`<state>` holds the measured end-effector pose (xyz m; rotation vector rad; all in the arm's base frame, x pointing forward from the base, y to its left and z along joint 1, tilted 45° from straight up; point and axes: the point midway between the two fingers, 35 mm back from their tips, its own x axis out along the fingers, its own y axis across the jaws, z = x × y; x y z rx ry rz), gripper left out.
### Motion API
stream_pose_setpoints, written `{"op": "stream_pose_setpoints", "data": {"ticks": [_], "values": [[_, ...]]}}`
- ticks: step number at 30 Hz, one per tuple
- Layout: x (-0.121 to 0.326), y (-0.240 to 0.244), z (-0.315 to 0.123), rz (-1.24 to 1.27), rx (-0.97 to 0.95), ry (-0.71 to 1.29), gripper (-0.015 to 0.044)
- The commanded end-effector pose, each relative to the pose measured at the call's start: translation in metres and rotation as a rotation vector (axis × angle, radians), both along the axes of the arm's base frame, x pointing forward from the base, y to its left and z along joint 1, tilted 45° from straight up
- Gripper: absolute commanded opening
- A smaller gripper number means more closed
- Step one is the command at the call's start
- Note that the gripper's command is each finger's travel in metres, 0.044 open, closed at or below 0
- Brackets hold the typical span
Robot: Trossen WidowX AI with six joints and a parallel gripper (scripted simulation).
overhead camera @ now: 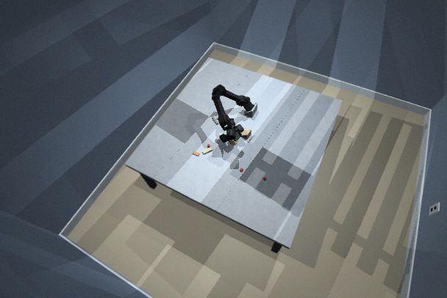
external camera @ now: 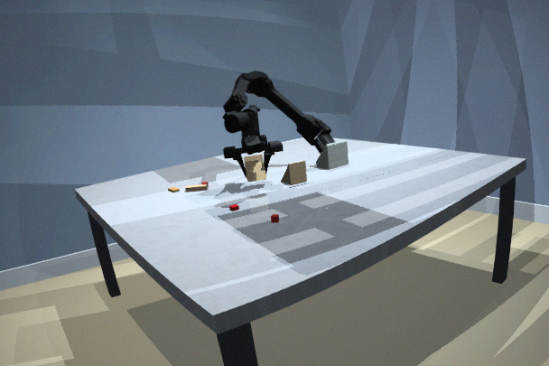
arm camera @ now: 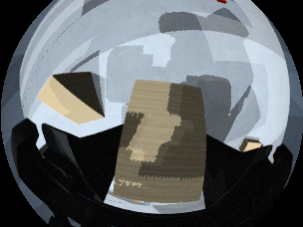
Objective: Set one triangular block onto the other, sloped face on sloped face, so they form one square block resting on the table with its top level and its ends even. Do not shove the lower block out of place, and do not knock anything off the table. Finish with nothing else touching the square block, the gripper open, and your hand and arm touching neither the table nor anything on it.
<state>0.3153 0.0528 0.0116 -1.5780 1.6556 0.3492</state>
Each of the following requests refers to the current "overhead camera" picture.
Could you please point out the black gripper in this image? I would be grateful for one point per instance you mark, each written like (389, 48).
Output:
(224, 138)

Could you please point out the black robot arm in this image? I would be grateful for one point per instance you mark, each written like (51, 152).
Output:
(223, 118)

